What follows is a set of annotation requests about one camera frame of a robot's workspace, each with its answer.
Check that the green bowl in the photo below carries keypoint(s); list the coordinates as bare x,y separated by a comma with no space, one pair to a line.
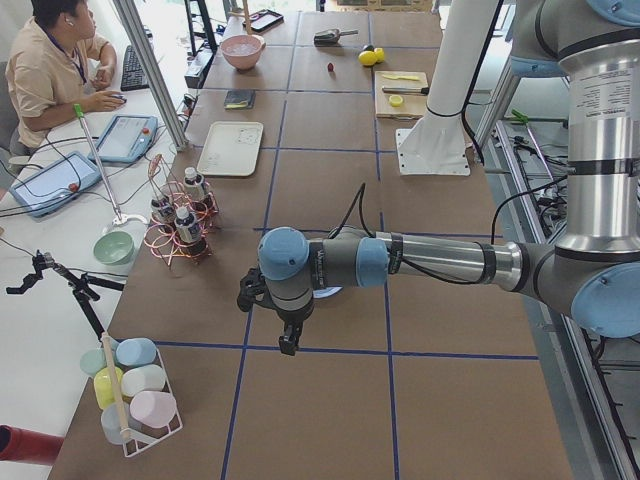
114,248

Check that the grey folded cloth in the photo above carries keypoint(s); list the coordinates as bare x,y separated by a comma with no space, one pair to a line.
239,99

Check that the aluminium frame post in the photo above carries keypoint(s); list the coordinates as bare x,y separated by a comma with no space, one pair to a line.
132,24

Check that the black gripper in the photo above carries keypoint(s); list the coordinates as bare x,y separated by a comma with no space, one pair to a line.
294,320

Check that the black keyboard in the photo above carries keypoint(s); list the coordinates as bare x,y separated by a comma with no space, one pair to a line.
133,76

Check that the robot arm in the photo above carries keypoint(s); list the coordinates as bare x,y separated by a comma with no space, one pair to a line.
590,274

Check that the yellow lemon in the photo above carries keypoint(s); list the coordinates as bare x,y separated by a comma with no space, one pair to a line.
367,58
379,54

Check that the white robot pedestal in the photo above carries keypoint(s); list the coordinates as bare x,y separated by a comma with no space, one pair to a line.
436,144

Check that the metal scoop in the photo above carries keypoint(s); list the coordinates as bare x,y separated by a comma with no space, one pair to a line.
331,36

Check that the yellow plastic knife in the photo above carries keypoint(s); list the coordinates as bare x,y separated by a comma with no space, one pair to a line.
401,77

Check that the pink cup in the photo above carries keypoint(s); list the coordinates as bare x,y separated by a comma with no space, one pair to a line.
153,408

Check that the yellow cup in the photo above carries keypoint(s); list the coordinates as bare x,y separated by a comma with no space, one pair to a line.
103,388

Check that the cream bear tray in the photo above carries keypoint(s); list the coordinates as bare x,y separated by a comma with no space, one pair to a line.
231,149

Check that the pink bowl of ice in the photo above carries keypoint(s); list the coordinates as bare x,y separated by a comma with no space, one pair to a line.
243,51

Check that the blue teach pendant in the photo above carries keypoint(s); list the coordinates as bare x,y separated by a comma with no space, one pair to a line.
55,185
126,138

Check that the wooden cutting board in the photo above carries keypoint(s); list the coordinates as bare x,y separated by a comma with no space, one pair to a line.
413,107

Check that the white wire cup rack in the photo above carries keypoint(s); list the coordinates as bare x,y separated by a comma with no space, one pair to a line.
119,427

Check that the copper wire bottle rack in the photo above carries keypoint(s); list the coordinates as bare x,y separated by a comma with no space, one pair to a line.
163,240

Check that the blue cup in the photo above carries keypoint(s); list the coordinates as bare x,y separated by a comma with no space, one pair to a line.
135,352

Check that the lemon half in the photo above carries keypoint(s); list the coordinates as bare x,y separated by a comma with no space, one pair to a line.
395,100

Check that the tea bottle white cap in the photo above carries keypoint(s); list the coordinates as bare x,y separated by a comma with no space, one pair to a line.
194,185

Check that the blue plate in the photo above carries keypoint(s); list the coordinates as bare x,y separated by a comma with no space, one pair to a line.
326,292

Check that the white cup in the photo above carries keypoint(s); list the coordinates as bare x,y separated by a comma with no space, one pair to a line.
145,378

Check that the metal rod black cap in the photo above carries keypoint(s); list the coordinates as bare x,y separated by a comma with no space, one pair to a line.
406,90

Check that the seated person beige shirt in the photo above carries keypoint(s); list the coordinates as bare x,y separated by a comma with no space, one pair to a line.
56,62

